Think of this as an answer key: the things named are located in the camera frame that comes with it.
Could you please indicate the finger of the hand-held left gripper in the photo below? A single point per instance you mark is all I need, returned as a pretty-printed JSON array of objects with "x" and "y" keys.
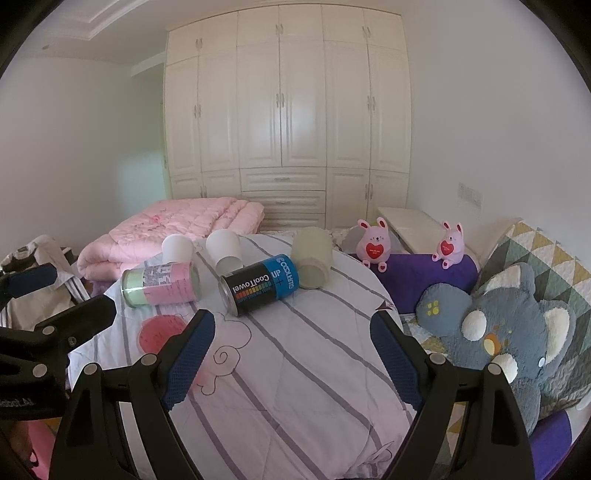
[
  {"x": 32, "y": 280},
  {"x": 69, "y": 321}
]

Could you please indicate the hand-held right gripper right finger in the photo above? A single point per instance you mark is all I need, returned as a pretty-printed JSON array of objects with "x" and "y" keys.
[{"x": 397, "y": 362}]

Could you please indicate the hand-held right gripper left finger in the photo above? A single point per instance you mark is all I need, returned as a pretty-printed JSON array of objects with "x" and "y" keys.
[{"x": 189, "y": 362}]

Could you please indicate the small white cup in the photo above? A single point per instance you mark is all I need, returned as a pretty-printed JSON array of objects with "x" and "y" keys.
[{"x": 178, "y": 247}]

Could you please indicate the tall white cup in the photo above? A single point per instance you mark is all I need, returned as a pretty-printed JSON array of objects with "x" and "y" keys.
[{"x": 224, "y": 247}]

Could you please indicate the grey cup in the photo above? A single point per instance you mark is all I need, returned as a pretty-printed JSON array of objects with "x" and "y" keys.
[{"x": 311, "y": 258}]

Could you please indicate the pile of clothes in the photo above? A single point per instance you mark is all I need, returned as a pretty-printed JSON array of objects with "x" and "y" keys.
[{"x": 37, "y": 251}]

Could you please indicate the pink can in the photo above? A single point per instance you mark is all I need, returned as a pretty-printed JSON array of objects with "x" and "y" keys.
[{"x": 161, "y": 284}]

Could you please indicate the purple cushion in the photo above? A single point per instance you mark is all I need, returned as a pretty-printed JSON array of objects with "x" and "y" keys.
[
  {"x": 554, "y": 443},
  {"x": 415, "y": 277}
]

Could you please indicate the black and blue can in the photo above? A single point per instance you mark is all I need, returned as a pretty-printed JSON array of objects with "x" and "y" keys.
[{"x": 258, "y": 286}]

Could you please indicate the grey plush toy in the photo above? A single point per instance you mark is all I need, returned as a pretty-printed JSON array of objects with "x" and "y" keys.
[{"x": 508, "y": 323}]

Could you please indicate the large pink bunny plush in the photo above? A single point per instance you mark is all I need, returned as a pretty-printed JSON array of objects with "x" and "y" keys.
[{"x": 374, "y": 244}]

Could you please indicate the pink quilt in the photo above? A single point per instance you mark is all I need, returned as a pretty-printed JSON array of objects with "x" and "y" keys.
[{"x": 152, "y": 230}]

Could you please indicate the small pink bunny plush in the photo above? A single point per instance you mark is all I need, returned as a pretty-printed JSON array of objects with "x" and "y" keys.
[{"x": 448, "y": 247}]

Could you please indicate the white board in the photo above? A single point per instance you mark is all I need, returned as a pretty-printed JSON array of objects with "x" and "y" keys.
[{"x": 411, "y": 224}]

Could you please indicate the patchwork triangle pillow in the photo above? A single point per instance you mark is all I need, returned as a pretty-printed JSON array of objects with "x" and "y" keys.
[{"x": 545, "y": 249}]

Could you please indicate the cream wardrobe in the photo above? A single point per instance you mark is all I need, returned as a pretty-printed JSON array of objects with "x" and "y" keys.
[{"x": 277, "y": 115}]

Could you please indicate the wall switch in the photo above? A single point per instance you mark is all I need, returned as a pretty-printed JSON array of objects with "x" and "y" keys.
[{"x": 470, "y": 194}]

